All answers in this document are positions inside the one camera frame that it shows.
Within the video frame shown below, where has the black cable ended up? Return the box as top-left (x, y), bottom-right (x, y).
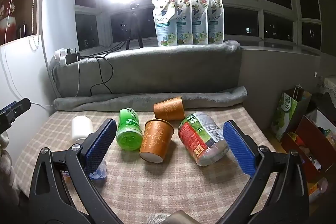
top-left (78, 42), bottom-right (127, 96)

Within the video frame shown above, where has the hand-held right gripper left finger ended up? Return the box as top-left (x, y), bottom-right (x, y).
top-left (28, 118), bottom-right (117, 224)

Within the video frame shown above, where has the black tripod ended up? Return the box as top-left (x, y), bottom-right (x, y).
top-left (119, 2), bottom-right (144, 51)

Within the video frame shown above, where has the crumpled blue plastic wrapper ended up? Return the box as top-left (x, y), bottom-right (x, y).
top-left (88, 161), bottom-right (108, 180)

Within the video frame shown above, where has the thin white charging cable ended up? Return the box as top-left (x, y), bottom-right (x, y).
top-left (0, 0), bottom-right (54, 107)

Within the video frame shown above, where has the orange patterned paper cup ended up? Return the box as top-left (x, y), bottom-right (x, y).
top-left (153, 96), bottom-right (185, 121)
top-left (139, 119), bottom-right (174, 164)

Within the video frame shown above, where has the white floral refill pouch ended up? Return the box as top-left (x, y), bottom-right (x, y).
top-left (191, 0), bottom-right (210, 45)
top-left (207, 0), bottom-right (224, 44)
top-left (152, 0), bottom-right (178, 47)
top-left (176, 0), bottom-right (193, 46)

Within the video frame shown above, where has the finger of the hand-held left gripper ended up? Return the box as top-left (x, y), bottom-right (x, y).
top-left (0, 98), bottom-right (31, 133)

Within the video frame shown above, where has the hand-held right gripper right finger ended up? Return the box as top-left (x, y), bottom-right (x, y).
top-left (218, 120), bottom-right (310, 224)

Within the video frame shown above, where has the bead blind cord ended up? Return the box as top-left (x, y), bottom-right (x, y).
top-left (29, 0), bottom-right (45, 51)

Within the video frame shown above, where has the small white bottle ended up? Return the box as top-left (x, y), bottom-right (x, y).
top-left (71, 115), bottom-right (93, 143)

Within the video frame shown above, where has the green paper bag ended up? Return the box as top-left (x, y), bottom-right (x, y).
top-left (271, 86), bottom-right (312, 142)

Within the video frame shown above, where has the clear jar with red label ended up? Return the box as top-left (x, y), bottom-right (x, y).
top-left (178, 112), bottom-right (229, 167)

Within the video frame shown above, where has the black power adapter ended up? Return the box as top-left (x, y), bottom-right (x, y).
top-left (66, 49), bottom-right (80, 65)

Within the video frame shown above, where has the checked beige table cloth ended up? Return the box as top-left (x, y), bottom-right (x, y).
top-left (13, 106), bottom-right (279, 224)

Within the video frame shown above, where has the green plastic bottle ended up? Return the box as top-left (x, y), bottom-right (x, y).
top-left (116, 108), bottom-right (143, 149)

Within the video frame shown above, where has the grey blanket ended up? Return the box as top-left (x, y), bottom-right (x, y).
top-left (49, 40), bottom-right (243, 98)

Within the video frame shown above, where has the red cardboard box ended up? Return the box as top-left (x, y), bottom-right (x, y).
top-left (281, 115), bottom-right (336, 182)

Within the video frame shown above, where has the red floral vase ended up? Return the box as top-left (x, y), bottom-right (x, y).
top-left (0, 0), bottom-right (18, 45)

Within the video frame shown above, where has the white power strip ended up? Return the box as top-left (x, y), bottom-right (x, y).
top-left (54, 48), bottom-right (69, 67)

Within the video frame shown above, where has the rolled grey towel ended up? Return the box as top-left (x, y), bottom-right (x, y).
top-left (53, 86), bottom-right (248, 112)

